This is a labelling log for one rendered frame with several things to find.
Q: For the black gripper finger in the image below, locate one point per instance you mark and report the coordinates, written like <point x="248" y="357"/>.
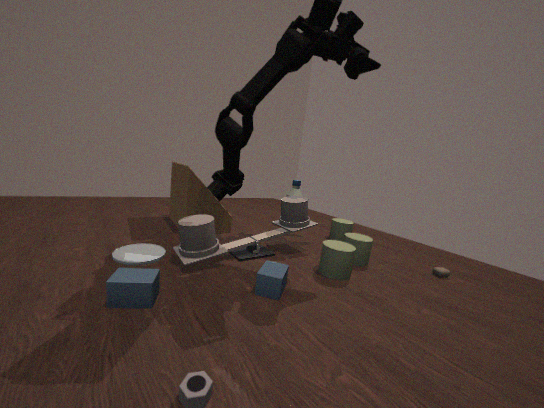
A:
<point x="370" y="65"/>
<point x="355" y="44"/>

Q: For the white round dish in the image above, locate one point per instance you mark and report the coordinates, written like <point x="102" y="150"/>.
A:
<point x="139" y="254"/>

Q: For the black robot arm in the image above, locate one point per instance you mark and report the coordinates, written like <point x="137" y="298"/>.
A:
<point x="292" y="51"/>

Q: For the small grey pebble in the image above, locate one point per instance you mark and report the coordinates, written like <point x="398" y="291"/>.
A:
<point x="441" y="272"/>

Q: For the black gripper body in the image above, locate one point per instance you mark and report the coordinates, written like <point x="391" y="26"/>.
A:
<point x="336" y="51"/>

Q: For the grey hex nut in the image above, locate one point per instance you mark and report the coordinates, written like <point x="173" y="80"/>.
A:
<point x="195" y="390"/>

